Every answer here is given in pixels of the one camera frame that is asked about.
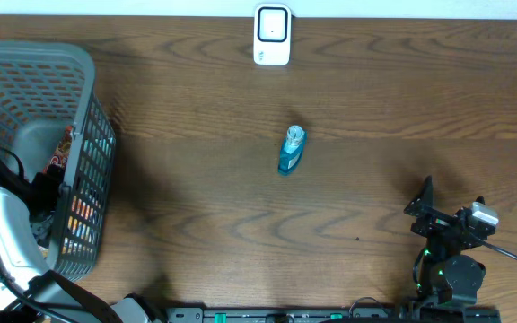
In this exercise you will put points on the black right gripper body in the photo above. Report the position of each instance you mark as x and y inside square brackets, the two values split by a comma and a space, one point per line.
[432, 230]

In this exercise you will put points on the blue mouthwash bottle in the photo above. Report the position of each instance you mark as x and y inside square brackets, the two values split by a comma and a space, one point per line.
[292, 149]

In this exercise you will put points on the orange Top chocolate bar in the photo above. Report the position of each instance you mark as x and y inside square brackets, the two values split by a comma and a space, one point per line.
[60, 156]

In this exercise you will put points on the grey plastic shopping basket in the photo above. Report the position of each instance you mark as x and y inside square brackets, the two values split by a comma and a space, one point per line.
[45, 87]

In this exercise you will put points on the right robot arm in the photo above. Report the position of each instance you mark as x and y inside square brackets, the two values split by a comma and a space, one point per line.
[447, 281]

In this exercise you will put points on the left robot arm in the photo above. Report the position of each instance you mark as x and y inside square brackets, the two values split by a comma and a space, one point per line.
[30, 291]

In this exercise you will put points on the white barcode scanner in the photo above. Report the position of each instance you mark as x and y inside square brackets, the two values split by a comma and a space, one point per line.
[272, 34]

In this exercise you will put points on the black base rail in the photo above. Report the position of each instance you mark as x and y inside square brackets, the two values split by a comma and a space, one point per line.
[361, 313]

